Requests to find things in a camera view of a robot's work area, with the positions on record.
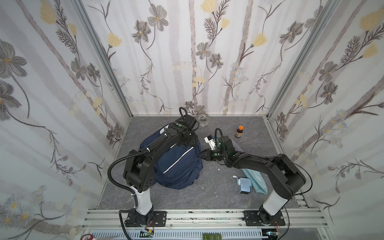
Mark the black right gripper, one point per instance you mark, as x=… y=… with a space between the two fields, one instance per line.
x=208 y=154

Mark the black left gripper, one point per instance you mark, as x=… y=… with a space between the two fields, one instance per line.
x=186 y=140

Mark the navy blue student backpack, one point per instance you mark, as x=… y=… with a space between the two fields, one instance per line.
x=166 y=163

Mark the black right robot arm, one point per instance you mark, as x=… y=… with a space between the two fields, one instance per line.
x=285 y=177

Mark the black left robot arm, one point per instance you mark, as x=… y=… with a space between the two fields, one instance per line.
x=144 y=208

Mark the purple cylindrical case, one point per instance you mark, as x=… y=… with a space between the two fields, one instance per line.
x=237 y=147

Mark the brown bottle with orange cap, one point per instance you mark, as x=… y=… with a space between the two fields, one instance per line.
x=239 y=131

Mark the small light blue box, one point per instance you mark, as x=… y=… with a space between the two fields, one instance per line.
x=244 y=185

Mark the light teal pencil pouch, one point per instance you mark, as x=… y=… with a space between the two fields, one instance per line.
x=257 y=180

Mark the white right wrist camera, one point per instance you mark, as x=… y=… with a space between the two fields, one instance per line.
x=210 y=140

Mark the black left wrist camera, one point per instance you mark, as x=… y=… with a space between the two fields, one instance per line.
x=189 y=121

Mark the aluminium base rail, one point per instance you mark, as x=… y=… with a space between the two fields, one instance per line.
x=237 y=224

